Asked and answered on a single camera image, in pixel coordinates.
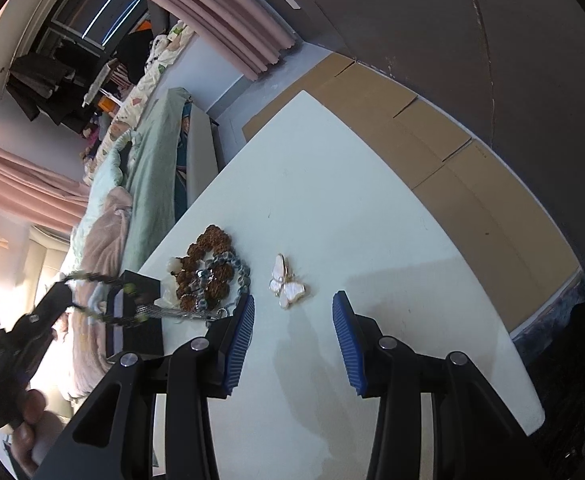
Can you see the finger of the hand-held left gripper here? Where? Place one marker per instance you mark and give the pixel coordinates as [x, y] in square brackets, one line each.
[55, 300]

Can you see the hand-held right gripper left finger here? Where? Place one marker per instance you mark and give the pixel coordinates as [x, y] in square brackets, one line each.
[240, 340]

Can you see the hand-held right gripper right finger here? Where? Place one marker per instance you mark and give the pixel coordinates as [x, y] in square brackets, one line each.
[347, 345]

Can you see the white butterfly pendant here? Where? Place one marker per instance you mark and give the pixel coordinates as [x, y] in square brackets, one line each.
[292, 292]

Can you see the black jewelry box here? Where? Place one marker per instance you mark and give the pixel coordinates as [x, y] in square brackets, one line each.
[142, 340]

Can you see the white carved pendant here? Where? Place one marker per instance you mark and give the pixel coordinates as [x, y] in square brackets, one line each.
[173, 264]

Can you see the person's left hand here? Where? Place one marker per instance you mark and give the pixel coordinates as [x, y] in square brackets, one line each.
[32, 430]

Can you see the pink flower-print blanket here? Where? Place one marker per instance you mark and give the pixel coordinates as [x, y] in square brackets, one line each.
[102, 260]

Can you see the pink curtain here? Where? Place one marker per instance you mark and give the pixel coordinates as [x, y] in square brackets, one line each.
[232, 20]
[22, 185]

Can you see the white pillow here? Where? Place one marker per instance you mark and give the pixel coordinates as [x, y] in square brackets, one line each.
[105, 177]

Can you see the white low table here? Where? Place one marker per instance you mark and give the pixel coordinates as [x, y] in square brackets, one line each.
[322, 185]

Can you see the green bedsheet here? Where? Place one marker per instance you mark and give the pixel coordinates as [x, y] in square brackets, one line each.
[155, 160]

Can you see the dark blue rug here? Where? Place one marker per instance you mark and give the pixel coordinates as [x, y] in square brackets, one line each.
[547, 320]

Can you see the orange box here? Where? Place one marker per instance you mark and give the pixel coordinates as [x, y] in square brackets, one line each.
[108, 104]

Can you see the flattened cardboard sheet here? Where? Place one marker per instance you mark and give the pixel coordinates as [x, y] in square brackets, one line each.
[497, 200]

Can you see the hanging dark clothes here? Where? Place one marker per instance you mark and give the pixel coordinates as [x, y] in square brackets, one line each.
[42, 85]

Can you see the bear-print window seat cushion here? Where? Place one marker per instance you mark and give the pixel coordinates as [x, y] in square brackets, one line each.
[145, 80]

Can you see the dark window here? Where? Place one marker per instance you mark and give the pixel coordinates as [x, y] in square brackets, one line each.
[97, 5]

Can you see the white bed frame side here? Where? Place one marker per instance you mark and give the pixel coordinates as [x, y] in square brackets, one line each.
[202, 150]

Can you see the white wall socket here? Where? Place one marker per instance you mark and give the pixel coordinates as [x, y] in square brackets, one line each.
[292, 2]

